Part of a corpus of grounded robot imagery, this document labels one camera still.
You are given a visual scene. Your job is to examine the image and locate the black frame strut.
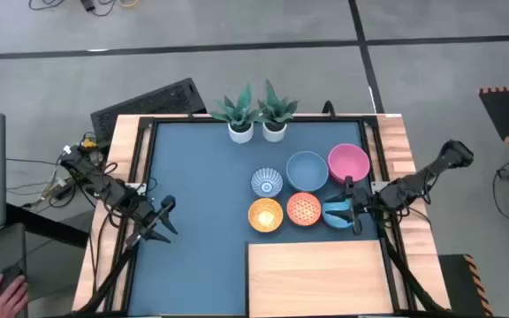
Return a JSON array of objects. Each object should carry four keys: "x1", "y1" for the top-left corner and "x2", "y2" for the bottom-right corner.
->
[
  {"x1": 377, "y1": 220, "x2": 448, "y2": 315},
  {"x1": 77, "y1": 240, "x2": 143, "y2": 315}
]

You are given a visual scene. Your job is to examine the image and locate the small yellow bowl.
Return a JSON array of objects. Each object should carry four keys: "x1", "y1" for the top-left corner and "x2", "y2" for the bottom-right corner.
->
[{"x1": 247, "y1": 197, "x2": 285, "y2": 233}]

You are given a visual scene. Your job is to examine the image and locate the person's hand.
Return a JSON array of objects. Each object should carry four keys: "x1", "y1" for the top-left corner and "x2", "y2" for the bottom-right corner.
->
[{"x1": 0, "y1": 274, "x2": 29, "y2": 318}]

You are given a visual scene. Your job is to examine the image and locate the large blue bowl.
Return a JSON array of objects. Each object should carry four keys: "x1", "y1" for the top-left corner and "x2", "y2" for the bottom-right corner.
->
[{"x1": 285, "y1": 150, "x2": 330, "y2": 193}]

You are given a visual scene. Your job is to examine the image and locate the large pink bowl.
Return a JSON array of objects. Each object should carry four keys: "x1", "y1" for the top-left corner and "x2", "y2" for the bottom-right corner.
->
[{"x1": 327, "y1": 142, "x2": 371, "y2": 185}]

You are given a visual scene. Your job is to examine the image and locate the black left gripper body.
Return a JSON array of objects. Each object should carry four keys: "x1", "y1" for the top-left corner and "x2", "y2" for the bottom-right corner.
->
[{"x1": 130, "y1": 200, "x2": 163, "y2": 236}]

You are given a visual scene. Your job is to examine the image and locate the black table frame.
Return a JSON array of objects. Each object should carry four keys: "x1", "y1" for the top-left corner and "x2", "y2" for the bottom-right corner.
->
[{"x1": 103, "y1": 114, "x2": 414, "y2": 317}]

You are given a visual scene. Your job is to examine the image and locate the small light blue bowl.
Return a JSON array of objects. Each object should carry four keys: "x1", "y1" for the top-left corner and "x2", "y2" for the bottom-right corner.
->
[{"x1": 322, "y1": 197, "x2": 356, "y2": 230}]

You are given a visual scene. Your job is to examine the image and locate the blue white striped bowl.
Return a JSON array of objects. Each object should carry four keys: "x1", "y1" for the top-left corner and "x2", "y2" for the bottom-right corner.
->
[{"x1": 250, "y1": 167, "x2": 284, "y2": 199}]

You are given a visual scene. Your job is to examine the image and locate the green plant in white pot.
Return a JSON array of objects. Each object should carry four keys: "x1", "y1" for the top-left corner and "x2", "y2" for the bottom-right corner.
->
[
  {"x1": 257, "y1": 78, "x2": 300, "y2": 143},
  {"x1": 209, "y1": 83, "x2": 261, "y2": 145}
]

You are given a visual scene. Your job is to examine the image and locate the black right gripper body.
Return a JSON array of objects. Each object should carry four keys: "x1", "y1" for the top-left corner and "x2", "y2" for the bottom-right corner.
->
[{"x1": 345, "y1": 175, "x2": 382, "y2": 236}]

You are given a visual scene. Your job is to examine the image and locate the blue table mat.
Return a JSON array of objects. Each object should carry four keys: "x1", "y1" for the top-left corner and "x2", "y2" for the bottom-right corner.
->
[{"x1": 126, "y1": 119, "x2": 384, "y2": 317}]

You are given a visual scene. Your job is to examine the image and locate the orange lattice pattern bowl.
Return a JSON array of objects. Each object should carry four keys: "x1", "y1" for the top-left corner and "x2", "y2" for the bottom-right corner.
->
[{"x1": 285, "y1": 192, "x2": 323, "y2": 227}]

